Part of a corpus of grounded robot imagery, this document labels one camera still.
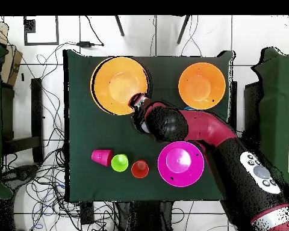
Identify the large orange bowl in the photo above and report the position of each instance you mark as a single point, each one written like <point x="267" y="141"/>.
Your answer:
<point x="201" y="86"/>
<point x="115" y="84"/>

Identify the green cup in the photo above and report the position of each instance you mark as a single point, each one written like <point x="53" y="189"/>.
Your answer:
<point x="120" y="163"/>

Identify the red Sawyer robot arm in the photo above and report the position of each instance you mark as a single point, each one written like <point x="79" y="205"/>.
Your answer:
<point x="207" y="125"/>

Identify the dark green tablecloth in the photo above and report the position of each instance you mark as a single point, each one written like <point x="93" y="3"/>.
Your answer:
<point x="98" y="134"/>

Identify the red cup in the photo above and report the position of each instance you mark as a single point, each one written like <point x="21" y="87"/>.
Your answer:
<point x="101" y="157"/>

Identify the orange cup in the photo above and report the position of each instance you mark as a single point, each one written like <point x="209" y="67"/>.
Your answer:
<point x="140" y="169"/>

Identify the black power adapter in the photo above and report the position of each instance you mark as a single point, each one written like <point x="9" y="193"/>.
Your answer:
<point x="86" y="44"/>

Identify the black tripod leg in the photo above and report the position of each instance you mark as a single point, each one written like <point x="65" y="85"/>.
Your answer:
<point x="119" y="26"/>
<point x="183" y="28"/>

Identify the large pink bowl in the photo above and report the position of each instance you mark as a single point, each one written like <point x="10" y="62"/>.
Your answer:
<point x="180" y="163"/>

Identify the cardboard box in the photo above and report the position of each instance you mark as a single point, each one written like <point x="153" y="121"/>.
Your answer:
<point x="12" y="62"/>

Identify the black stand base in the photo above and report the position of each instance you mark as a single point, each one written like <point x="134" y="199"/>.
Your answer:
<point x="24" y="172"/>

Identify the black bench frame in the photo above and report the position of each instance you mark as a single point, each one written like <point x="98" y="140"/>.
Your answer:
<point x="37" y="108"/>

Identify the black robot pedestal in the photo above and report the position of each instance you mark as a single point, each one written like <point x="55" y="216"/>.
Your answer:
<point x="147" y="216"/>

